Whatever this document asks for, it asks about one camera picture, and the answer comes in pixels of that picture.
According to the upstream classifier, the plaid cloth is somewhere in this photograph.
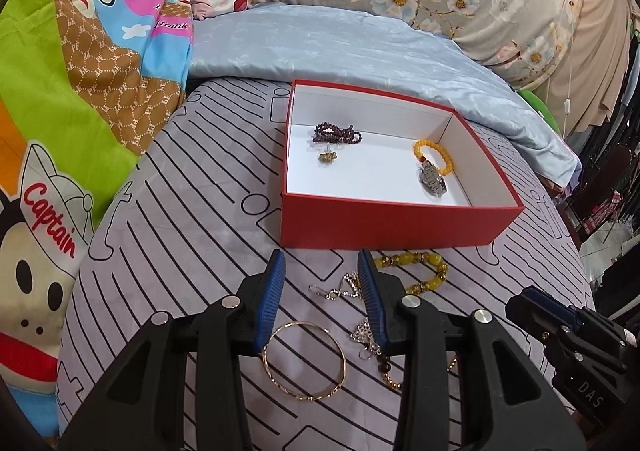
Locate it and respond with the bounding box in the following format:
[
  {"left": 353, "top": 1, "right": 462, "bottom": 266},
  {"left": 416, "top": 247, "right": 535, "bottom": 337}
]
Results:
[{"left": 582, "top": 190, "right": 629, "bottom": 243}]

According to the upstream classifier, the cartoon monkey blanket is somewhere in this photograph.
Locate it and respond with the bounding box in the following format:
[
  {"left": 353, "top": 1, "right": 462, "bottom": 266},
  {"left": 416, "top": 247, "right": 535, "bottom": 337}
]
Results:
[{"left": 0, "top": 0, "right": 197, "bottom": 438}]

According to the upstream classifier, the yellow large bead bracelet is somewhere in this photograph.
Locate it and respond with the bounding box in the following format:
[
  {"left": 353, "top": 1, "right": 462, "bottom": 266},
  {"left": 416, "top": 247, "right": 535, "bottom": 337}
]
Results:
[{"left": 372, "top": 251, "right": 450, "bottom": 297}]

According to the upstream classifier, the green plastic object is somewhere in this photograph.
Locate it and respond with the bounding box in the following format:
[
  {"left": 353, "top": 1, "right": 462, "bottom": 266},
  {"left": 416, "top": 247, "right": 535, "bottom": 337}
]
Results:
[{"left": 517, "top": 87, "right": 561, "bottom": 132}]

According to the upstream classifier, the red cardboard box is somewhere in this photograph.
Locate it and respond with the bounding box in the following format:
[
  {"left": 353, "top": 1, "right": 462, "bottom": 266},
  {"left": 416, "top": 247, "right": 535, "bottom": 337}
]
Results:
[{"left": 280, "top": 78, "right": 526, "bottom": 250}]

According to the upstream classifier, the orange bead bracelet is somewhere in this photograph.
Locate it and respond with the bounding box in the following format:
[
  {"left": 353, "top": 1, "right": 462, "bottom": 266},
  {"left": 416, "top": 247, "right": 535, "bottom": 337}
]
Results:
[{"left": 412, "top": 138, "right": 455, "bottom": 177}]

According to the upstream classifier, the light blue quilt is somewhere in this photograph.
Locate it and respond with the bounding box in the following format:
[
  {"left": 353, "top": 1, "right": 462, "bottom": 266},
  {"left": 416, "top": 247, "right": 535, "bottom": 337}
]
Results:
[{"left": 185, "top": 4, "right": 582, "bottom": 183}]

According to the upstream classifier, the gold bangle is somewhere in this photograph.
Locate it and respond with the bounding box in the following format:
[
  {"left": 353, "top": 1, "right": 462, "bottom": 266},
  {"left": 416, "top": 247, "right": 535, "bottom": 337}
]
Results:
[{"left": 262, "top": 322, "right": 348, "bottom": 402}]

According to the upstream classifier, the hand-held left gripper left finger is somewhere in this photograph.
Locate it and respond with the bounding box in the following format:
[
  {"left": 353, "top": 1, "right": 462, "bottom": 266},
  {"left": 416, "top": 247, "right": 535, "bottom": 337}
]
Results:
[{"left": 60, "top": 249, "right": 287, "bottom": 451}]

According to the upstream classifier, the dark wooden chair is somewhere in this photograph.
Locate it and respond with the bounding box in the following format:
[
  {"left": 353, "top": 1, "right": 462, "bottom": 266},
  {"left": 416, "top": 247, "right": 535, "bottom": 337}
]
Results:
[{"left": 570, "top": 143, "right": 634, "bottom": 252}]

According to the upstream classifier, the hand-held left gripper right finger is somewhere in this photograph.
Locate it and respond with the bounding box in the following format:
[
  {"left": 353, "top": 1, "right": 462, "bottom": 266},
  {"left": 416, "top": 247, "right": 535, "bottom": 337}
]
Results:
[{"left": 356, "top": 248, "right": 587, "bottom": 451}]

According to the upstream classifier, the silver wristwatch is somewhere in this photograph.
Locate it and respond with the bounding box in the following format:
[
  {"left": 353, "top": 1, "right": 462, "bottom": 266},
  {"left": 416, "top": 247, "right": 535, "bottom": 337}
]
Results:
[{"left": 419, "top": 164, "right": 449, "bottom": 197}]

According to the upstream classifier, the purple bead bracelet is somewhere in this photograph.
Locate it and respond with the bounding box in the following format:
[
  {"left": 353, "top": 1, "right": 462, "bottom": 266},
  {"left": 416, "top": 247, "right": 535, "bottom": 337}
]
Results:
[{"left": 313, "top": 122, "right": 363, "bottom": 146}]

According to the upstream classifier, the white cable with switch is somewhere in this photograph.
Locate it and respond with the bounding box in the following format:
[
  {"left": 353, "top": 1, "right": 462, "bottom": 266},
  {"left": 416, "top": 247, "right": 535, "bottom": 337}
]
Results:
[{"left": 545, "top": 0, "right": 595, "bottom": 140}]

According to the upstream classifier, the beige hanging cloth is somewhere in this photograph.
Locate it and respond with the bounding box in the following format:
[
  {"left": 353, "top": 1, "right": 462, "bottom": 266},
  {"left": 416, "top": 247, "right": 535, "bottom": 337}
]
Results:
[{"left": 537, "top": 0, "right": 634, "bottom": 138}]

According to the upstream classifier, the dark brown bead bracelet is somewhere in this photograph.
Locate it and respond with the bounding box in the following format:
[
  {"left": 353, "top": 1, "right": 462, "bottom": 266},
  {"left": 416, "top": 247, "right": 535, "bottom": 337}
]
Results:
[{"left": 375, "top": 353, "right": 459, "bottom": 392}]

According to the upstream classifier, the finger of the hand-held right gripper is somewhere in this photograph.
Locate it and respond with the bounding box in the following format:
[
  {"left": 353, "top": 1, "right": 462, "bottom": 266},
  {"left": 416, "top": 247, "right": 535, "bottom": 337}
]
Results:
[
  {"left": 505, "top": 297, "right": 563, "bottom": 341},
  {"left": 520, "top": 286, "right": 586, "bottom": 327}
]

